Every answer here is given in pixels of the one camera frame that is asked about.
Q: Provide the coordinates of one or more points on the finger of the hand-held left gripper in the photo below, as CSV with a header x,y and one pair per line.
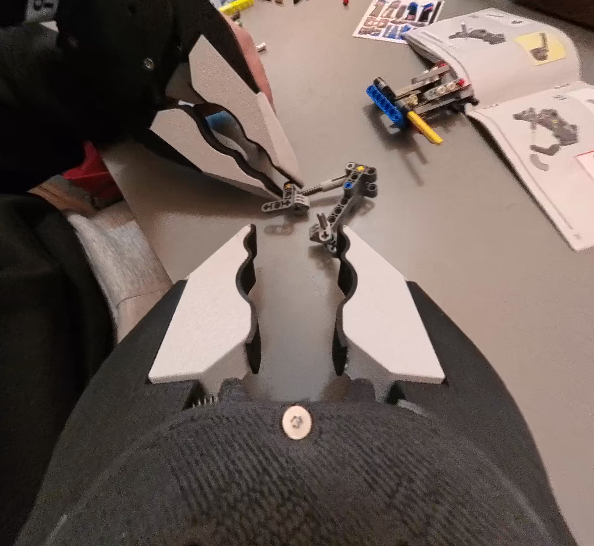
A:
x,y
195,152
241,105

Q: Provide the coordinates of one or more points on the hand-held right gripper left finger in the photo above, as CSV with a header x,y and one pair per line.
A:
x,y
204,323

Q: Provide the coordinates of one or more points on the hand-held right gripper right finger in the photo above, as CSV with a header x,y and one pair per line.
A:
x,y
390,323

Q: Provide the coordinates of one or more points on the dark grey thin lego liftarm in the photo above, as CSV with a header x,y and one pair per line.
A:
x,y
276,205

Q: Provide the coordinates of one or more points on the grey lego shock absorber subassembly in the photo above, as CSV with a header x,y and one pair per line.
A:
x,y
343,205

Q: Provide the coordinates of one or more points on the person's left forearm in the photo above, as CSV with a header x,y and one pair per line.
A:
x,y
55,105

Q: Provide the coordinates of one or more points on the lego chassis assembly blue beam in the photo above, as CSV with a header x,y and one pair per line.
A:
x,y
387,103

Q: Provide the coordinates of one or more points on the lego sticker sheet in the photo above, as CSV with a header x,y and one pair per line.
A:
x,y
394,17

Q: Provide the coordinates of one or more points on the lego instruction booklet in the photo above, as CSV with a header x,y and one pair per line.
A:
x,y
510,91

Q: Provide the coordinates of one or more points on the person's left hand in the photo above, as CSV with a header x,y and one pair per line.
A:
x,y
254,61

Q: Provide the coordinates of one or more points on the person's grey trousers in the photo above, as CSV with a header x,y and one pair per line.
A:
x,y
120,267

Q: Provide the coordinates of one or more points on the red fabric item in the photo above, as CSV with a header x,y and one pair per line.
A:
x,y
93,175

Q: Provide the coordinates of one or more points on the person's black jacket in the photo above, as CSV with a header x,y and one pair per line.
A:
x,y
41,323

